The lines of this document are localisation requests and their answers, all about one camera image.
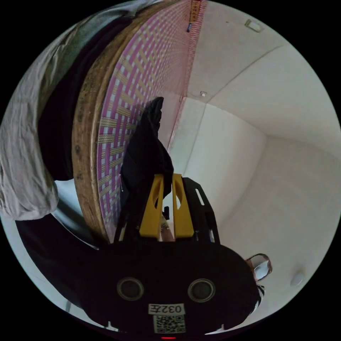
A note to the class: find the black patterned pants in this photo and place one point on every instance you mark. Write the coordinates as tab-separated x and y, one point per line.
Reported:
147	149

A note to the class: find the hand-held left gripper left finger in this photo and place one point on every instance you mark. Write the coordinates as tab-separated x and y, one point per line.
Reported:
149	210

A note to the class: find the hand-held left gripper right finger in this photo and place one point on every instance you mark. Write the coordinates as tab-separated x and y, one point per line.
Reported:
183	215

